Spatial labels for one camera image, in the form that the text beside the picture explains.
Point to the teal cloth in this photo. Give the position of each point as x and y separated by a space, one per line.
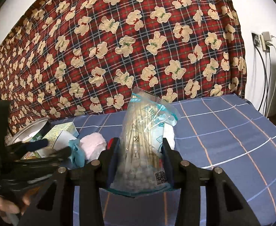
77 154

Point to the wall socket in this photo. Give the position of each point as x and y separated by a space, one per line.
255 38

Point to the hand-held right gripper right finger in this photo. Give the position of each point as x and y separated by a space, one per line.
168 166

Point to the green floral tissue pack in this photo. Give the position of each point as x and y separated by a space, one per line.
62 128

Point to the pink fluffy puff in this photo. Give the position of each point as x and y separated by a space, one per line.
93 146

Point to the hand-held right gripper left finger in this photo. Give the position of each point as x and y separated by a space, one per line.
110 167

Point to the blue plaid bedsheet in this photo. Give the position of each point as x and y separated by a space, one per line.
222 146

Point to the person's left hand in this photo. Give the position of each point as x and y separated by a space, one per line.
6 207

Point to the round metal basin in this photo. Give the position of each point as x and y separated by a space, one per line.
32 128

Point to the cotton swab packet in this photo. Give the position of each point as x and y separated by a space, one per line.
138 146

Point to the red plaid bear-print blanket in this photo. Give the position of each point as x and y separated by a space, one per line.
128 51

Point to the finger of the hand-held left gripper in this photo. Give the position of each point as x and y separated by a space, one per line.
32 144
50 154

